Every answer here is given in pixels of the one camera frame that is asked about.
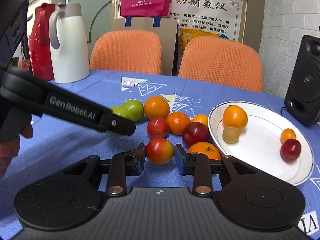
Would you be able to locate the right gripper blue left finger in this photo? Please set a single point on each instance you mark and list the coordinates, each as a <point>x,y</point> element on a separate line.
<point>131,162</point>

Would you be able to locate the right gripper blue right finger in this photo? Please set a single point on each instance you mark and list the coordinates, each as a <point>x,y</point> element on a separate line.
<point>185,161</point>

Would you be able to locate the red yellow nectarine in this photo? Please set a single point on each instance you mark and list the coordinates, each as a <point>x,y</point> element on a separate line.
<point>159,151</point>

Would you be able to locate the small tan kiwi fruit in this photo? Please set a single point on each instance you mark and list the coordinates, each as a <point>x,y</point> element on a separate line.
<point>231,134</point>

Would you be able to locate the dark red plum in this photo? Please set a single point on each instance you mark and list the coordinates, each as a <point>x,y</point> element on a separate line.
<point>195,132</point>
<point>290,150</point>

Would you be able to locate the left hand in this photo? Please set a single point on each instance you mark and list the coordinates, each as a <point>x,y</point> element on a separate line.
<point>10,149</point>

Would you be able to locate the large front orange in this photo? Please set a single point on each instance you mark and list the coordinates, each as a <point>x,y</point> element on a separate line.
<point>206,148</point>

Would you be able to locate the dark red plum in pile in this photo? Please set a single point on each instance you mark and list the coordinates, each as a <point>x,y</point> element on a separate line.
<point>195,132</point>

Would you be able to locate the small red tomato fruit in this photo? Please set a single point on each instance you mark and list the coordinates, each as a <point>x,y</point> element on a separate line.
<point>157,128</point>

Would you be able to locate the orange in pile middle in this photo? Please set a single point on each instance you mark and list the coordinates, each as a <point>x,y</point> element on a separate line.
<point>177,122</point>

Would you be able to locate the small yellow orange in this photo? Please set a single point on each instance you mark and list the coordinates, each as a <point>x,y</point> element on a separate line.
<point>201,118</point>

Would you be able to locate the red thermos jug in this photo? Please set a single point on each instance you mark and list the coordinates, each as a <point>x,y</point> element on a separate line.
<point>39,43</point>

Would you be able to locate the green apple front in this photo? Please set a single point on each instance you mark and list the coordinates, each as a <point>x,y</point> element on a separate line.
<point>122,113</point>

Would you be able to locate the green apple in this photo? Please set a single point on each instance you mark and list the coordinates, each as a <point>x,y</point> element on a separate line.
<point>122,113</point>
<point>135,107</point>

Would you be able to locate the green apple back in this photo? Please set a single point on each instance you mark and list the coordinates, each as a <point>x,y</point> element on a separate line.
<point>135,107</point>

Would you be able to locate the orange behind apples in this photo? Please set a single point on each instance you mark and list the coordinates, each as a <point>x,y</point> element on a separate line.
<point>156,107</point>

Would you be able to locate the white thermos jug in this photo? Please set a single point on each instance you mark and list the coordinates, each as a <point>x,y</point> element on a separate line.
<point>68,43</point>

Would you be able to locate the large orange on plate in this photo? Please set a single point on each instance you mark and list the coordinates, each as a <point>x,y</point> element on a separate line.
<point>235,116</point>

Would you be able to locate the white round plate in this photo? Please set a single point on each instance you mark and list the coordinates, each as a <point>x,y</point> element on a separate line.
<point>259,143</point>

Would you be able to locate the small orange on plate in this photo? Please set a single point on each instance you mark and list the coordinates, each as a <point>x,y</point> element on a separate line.
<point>287,134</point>

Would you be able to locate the right orange chair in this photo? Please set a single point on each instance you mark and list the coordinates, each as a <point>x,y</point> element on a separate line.
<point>222,61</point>

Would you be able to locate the orange chair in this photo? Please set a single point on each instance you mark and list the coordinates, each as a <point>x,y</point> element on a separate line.
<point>222,61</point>
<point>137,51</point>

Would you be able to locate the left orange chair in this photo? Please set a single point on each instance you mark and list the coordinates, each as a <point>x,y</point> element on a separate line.
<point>137,51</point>

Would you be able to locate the yellow snack bag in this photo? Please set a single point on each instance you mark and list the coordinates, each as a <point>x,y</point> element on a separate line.
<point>186,35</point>

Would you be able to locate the black speaker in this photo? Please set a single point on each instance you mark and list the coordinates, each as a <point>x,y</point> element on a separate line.
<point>303,93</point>

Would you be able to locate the brown cardboard box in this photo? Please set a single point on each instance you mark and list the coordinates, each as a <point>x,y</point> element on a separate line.
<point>165,28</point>

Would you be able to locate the white poster with chinese text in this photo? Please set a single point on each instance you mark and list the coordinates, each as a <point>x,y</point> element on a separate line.
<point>214,16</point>

